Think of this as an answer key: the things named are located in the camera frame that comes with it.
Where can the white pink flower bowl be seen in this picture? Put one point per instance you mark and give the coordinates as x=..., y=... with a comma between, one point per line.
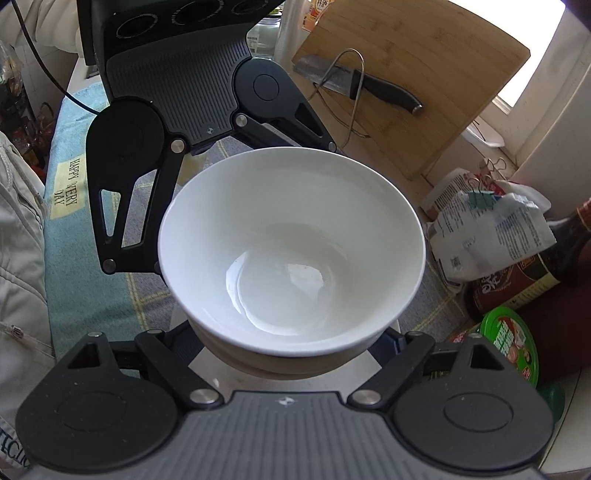
x=286, y=367
x=286, y=230

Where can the clear cling film roll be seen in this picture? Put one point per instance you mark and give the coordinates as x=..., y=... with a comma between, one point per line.
x=286, y=32

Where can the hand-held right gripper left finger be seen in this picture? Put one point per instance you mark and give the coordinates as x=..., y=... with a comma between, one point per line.
x=161, y=360

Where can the window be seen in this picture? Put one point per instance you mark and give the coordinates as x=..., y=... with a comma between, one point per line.
x=531, y=69

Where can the white orange packet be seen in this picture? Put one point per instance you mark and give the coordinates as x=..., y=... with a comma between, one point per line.
x=448, y=189

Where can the dark soy sauce bottle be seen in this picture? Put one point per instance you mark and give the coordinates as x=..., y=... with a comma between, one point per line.
x=531, y=281

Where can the small green container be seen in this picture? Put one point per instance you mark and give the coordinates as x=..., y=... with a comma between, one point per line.
x=551, y=401

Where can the green lid sauce jar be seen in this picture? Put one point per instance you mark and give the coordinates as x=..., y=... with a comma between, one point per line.
x=503, y=341

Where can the orange cooking wine jug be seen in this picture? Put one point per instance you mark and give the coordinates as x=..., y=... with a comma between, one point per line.
x=316, y=11

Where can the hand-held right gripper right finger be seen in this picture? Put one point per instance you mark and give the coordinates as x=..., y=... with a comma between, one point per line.
x=399, y=350

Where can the grey blue checked towel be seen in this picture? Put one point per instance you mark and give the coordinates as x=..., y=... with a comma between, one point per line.
x=74, y=258

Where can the beige jacket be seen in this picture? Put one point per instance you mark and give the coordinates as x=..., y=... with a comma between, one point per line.
x=23, y=277

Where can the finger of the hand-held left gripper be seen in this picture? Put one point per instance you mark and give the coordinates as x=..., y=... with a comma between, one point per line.
x=138, y=258
x=277, y=134

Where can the teal binder clip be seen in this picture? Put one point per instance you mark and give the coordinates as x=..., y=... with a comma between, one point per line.
x=480, y=199

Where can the glass jar yellow green lid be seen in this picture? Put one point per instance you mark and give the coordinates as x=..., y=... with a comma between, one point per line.
x=263, y=41

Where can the white fruit print plate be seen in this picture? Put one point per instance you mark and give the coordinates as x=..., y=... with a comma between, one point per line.
x=210, y=371

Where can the bamboo cutting board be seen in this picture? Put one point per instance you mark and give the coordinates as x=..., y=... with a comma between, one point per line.
x=415, y=55

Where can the white printed bag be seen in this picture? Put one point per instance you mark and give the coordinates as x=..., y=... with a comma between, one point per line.
x=489, y=240

